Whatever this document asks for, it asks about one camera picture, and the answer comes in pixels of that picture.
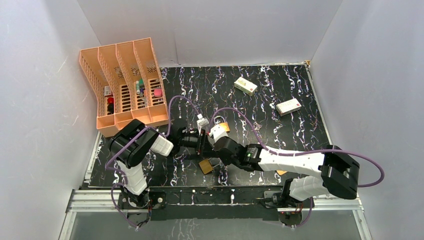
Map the pink eraser in organizer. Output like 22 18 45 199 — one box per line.
152 87 163 98

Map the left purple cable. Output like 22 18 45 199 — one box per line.
105 95 206 229

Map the red black item in organizer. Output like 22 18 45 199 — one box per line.
106 97 115 115

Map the brass padlock long shackle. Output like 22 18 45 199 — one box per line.
199 158 221 175

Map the purple cable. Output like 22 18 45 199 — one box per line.
105 95 206 229
209 107 386 228

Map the white red small box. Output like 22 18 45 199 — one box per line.
275 98 302 116

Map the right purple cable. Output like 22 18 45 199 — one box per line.
209 107 386 228

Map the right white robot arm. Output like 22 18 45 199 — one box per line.
209 133 360 207

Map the orange spiral notebook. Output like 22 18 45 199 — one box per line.
276 170 287 176

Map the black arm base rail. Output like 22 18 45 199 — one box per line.
66 185 365 229

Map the white green small box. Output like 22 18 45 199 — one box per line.
233 77 258 96

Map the orange plastic file organizer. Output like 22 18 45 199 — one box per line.
79 38 170 137

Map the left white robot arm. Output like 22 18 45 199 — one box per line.
105 119 207 208

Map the brass padlock centre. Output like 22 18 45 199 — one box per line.
218 122 231 133

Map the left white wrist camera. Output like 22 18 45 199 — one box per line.
196 113 210 131

